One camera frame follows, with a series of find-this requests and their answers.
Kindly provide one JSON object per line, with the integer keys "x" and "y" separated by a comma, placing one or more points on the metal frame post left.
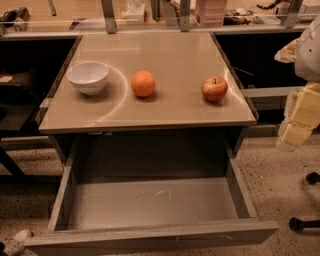
{"x": 109, "y": 17}

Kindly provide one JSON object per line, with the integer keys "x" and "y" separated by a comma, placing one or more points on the white box on bench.
{"x": 136, "y": 12}

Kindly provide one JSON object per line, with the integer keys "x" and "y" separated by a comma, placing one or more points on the black device on bench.
{"x": 16, "y": 19}

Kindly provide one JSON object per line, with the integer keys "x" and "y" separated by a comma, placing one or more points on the red apple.
{"x": 214, "y": 88}

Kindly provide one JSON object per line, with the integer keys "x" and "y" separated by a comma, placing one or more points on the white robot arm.
{"x": 307, "y": 64}

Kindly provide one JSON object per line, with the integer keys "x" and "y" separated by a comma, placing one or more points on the grey open top drawer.
{"x": 173, "y": 193}

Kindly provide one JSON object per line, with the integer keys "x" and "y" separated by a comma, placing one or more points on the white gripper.
{"x": 308, "y": 56}

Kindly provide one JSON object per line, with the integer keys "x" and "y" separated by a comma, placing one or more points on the metal frame post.
{"x": 184, "y": 15}
{"x": 109, "y": 17}

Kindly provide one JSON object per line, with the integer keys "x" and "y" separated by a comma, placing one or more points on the black chair caster lower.
{"x": 298, "y": 225}

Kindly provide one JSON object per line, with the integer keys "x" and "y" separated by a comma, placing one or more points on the white ceramic bowl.
{"x": 89, "y": 78}

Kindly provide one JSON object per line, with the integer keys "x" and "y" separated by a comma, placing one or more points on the white shoe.
{"x": 15, "y": 245}

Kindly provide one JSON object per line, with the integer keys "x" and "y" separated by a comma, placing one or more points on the orange fruit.
{"x": 143, "y": 83}

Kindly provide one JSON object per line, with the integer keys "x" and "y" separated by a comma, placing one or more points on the grey cabinet with beige top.
{"x": 179, "y": 63}

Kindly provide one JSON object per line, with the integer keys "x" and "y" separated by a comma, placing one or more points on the black chair caster upper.
{"x": 313, "y": 178}

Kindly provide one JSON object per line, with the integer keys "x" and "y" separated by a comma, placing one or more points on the pink stacked trays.
{"x": 210, "y": 13}

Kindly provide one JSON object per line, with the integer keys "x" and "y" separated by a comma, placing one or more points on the metal frame post middle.
{"x": 184, "y": 15}

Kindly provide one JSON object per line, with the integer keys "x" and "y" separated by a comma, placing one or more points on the black chair caster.
{"x": 298, "y": 225}
{"x": 313, "y": 178}

